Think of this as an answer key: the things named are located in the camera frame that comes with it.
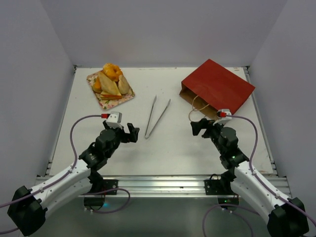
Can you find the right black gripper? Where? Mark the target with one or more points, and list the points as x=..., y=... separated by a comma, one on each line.
x=207, y=128

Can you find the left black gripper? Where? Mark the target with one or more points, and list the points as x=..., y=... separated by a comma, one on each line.
x=131, y=137

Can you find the silver metal tongs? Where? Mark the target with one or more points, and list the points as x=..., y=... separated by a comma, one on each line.
x=147, y=132

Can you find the red paper bag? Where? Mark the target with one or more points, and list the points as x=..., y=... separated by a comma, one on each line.
x=211, y=87

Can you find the round beige bread bun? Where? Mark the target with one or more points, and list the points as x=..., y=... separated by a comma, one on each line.
x=123, y=85

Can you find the glazed fake donut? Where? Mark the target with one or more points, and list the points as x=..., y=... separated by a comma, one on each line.
x=112, y=71

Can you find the orange fake sandwich bread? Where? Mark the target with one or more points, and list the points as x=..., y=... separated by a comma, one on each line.
x=107, y=96

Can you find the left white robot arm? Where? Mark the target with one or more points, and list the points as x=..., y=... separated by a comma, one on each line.
x=31, y=207

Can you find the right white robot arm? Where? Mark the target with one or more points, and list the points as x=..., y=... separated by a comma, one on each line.
x=284, y=216

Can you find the floral patterned tray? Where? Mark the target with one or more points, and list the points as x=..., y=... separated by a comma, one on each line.
x=108, y=104

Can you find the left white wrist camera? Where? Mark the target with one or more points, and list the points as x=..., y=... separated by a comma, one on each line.
x=112, y=117

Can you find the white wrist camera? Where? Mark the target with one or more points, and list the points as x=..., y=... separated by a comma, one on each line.
x=112, y=117
x=224, y=116

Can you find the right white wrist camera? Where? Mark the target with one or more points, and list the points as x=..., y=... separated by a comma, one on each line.
x=224, y=116

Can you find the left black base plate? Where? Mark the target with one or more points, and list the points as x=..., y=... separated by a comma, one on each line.
x=108, y=185

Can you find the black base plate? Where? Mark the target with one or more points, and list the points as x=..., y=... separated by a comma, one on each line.
x=216, y=185
x=108, y=185

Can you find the aluminium mounting rail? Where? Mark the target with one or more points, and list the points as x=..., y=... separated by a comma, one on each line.
x=179, y=186

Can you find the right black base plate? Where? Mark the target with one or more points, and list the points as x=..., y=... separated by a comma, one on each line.
x=216, y=185

